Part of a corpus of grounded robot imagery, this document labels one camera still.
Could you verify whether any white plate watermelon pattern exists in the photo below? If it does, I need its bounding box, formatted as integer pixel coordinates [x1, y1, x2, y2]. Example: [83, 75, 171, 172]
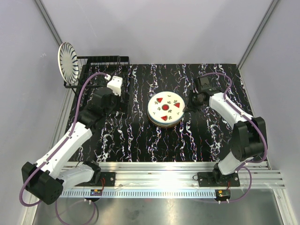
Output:
[147, 91, 185, 124]

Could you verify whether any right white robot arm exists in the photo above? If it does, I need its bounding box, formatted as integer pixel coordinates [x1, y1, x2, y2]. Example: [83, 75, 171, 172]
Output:
[184, 74, 268, 188]

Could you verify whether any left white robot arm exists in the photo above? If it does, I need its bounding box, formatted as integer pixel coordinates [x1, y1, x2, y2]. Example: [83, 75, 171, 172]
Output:
[19, 87, 129, 205]

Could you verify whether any stack of remaining plates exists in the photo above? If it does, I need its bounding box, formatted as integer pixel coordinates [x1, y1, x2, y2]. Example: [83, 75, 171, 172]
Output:
[147, 116, 184, 128]

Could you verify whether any black marble pattern mat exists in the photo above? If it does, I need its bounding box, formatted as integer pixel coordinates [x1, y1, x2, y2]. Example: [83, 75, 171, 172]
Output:
[60, 63, 267, 163]

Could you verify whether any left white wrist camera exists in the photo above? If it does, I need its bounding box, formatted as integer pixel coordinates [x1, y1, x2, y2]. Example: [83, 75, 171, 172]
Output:
[106, 75, 123, 96]

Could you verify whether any black wire dish rack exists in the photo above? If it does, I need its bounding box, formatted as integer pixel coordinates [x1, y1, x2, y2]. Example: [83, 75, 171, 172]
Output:
[64, 55, 130, 112]

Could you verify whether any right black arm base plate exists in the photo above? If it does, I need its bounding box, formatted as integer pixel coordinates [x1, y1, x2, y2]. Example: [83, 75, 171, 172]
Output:
[197, 172, 240, 188]

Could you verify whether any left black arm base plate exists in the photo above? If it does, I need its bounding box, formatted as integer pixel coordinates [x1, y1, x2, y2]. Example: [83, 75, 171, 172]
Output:
[87, 172, 116, 187]

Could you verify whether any white slotted cable duct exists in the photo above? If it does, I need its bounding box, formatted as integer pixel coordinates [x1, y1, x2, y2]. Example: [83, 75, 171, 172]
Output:
[61, 188, 231, 199]

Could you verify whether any left aluminium frame post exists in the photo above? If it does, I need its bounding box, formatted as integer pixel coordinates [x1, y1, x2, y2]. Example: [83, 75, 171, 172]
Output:
[33, 0, 63, 48]

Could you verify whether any aluminium frame post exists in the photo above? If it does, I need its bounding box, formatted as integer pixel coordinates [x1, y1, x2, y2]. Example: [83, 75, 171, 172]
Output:
[237, 0, 281, 70]
[33, 0, 63, 48]

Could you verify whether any right aluminium frame post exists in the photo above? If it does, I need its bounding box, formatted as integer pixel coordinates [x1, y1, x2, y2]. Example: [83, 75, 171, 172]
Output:
[237, 0, 281, 70]

